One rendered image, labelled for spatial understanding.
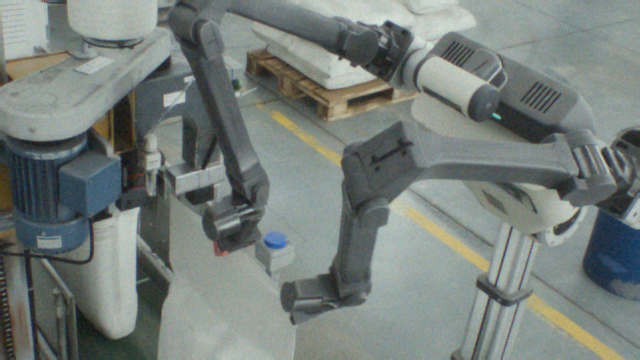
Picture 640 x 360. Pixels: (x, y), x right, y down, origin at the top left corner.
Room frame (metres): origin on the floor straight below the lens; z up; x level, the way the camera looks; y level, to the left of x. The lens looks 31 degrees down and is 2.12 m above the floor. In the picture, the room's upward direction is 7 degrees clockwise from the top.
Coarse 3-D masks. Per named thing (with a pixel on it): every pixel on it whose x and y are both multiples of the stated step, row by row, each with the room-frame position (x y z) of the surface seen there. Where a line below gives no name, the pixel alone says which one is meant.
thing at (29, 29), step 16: (0, 0) 4.04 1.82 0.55; (16, 0) 4.09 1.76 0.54; (32, 0) 4.15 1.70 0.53; (16, 16) 4.08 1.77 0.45; (32, 16) 4.15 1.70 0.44; (16, 32) 4.08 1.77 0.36; (32, 32) 4.14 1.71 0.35; (48, 32) 4.18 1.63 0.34; (16, 48) 4.08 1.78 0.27; (32, 48) 4.14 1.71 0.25; (48, 48) 4.20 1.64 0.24
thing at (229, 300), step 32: (192, 224) 1.55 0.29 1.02; (192, 256) 1.55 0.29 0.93; (224, 256) 1.44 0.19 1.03; (192, 288) 1.54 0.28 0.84; (224, 288) 1.43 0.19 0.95; (256, 288) 1.37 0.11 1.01; (192, 320) 1.45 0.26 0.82; (224, 320) 1.43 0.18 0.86; (256, 320) 1.36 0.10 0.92; (288, 320) 1.29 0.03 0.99; (160, 352) 1.53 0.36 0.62; (192, 352) 1.40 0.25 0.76; (224, 352) 1.35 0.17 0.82; (256, 352) 1.35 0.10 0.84; (288, 352) 1.29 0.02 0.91
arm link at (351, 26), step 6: (348, 24) 1.57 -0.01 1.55; (354, 24) 1.57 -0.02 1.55; (360, 24) 1.61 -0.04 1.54; (366, 24) 1.60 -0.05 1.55; (348, 30) 1.55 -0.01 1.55; (354, 30) 1.55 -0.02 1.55; (378, 30) 1.59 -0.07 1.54; (378, 36) 1.59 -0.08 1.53; (336, 54) 1.57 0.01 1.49; (342, 54) 1.54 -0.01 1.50; (354, 66) 1.55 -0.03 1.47
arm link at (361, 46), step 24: (192, 0) 1.33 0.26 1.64; (216, 0) 1.32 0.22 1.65; (240, 0) 1.36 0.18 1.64; (264, 0) 1.41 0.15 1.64; (192, 24) 1.28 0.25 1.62; (264, 24) 1.42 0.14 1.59; (288, 24) 1.44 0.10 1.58; (312, 24) 1.48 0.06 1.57; (336, 24) 1.52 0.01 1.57; (336, 48) 1.52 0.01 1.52; (360, 48) 1.54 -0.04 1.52
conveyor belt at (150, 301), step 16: (144, 288) 2.07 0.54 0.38; (144, 304) 1.99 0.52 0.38; (160, 304) 2.00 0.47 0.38; (80, 320) 1.87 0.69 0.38; (144, 320) 1.91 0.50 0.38; (160, 320) 1.92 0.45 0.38; (80, 336) 1.81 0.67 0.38; (96, 336) 1.81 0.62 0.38; (128, 336) 1.83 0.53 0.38; (144, 336) 1.84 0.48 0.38; (80, 352) 1.74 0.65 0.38; (96, 352) 1.75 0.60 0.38; (112, 352) 1.76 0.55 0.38; (128, 352) 1.77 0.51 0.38; (144, 352) 1.77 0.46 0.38
